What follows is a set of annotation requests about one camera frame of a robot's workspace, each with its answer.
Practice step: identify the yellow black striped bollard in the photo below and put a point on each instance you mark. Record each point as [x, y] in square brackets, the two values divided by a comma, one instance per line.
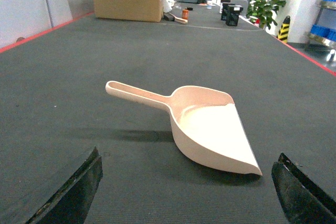
[284, 30]

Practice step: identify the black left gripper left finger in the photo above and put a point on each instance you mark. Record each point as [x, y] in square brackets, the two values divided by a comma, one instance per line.
[72, 201]

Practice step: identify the black box on table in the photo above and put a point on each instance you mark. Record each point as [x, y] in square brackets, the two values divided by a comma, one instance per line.
[233, 13]

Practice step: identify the beige plastic scoop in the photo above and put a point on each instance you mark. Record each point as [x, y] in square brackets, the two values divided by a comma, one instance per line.
[205, 124]

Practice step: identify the steel roller shelf rack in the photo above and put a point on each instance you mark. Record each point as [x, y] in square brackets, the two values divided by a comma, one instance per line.
[322, 32]

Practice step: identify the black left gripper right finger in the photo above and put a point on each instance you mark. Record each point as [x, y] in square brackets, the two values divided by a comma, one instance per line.
[301, 200]

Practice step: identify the orange small can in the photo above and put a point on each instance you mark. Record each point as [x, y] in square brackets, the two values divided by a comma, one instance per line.
[185, 14]

